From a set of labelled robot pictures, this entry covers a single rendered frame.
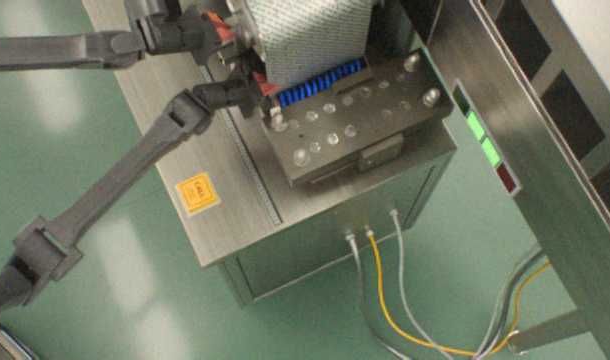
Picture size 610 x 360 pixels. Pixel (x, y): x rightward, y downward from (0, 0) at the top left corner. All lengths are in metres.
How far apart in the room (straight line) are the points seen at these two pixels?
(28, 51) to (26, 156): 1.52
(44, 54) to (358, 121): 0.68
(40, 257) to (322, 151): 0.63
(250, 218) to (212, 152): 0.18
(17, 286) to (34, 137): 1.52
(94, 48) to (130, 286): 1.42
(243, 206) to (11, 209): 1.28
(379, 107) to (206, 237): 0.49
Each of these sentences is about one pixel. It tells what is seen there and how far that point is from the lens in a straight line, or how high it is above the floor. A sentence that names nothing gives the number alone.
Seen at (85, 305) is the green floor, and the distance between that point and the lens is 2.77.
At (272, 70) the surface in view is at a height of 1.15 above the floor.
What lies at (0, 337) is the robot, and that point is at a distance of 2.58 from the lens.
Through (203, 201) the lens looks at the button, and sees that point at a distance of 1.80.
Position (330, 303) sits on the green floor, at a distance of 2.67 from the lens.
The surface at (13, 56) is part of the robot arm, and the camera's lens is 1.46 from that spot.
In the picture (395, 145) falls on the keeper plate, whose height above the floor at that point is 1.01.
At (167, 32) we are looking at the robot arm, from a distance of 1.46.
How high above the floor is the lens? 2.64
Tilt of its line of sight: 73 degrees down
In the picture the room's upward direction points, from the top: 1 degrees clockwise
